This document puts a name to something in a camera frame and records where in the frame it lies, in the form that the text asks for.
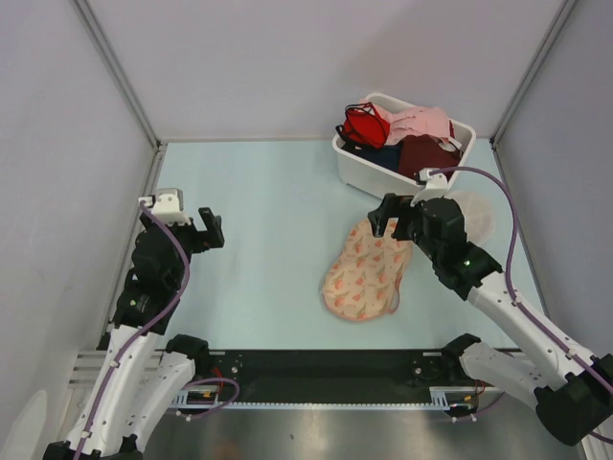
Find round white mesh laundry bag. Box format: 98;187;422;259
447;191;495;245

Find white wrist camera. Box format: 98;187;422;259
411;168;449;207
138;188;192;226

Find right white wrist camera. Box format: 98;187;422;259
411;168;449;207

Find maroon garment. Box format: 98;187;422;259
397;135;463;179

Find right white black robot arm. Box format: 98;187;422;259
368;194;612;446

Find purple cable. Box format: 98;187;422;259
430;165;613;445
71;200;240;460

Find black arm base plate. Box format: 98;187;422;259
195;350;477;404

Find left vertical aluminium post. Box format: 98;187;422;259
70;0;162;150

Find navy blue garment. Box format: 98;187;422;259
354;146;401;173

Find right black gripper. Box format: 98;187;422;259
367;193;442;262

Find red bra black straps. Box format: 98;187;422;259
335;101;391;150

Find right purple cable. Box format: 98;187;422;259
430;165;613;445

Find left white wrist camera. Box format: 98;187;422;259
138;188;192;226

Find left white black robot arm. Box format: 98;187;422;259
43;203;224;459

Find vertical aluminium post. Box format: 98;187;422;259
70;0;162;150
489;0;579;144

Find pink bra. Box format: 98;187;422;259
360;99;454;148

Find white plastic storage bin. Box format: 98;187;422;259
331;119;477;198

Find aluminium frame rail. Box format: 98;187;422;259
71;349;613;460

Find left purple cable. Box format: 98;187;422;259
71;200;240;460

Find right vertical aluminium post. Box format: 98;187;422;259
489;0;579;144

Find peach floral mesh laundry bag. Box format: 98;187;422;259
322;218;413;322

